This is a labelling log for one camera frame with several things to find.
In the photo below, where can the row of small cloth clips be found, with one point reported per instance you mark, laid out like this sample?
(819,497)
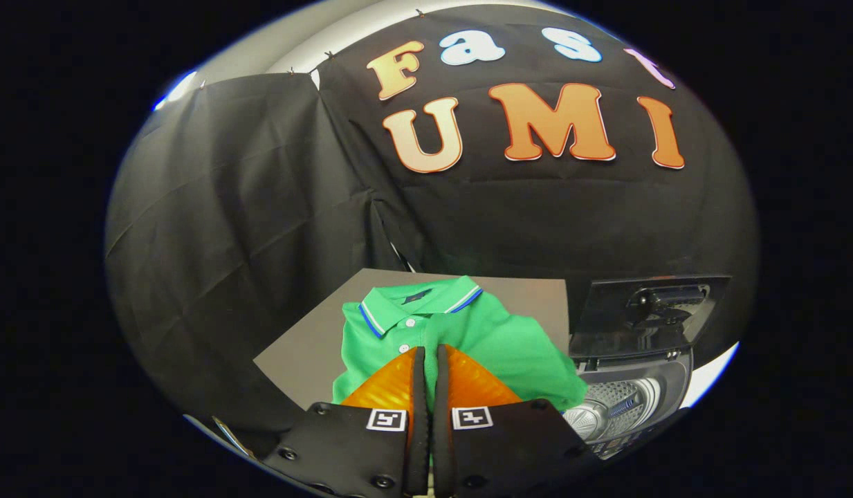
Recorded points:
(328,54)

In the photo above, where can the green polo shirt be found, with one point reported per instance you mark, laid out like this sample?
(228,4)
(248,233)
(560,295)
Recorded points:
(495,332)

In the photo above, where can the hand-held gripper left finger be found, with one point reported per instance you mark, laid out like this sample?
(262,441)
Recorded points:
(418,415)

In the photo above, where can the grey top-load washing machine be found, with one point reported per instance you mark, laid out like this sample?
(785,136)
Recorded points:
(668,387)

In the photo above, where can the grey cabinet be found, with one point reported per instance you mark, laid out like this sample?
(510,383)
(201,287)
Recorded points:
(308,346)

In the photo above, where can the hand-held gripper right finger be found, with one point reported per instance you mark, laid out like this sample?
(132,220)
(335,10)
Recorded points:
(441,415)

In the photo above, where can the dark washing machine lid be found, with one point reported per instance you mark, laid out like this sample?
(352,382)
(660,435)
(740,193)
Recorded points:
(606,325)

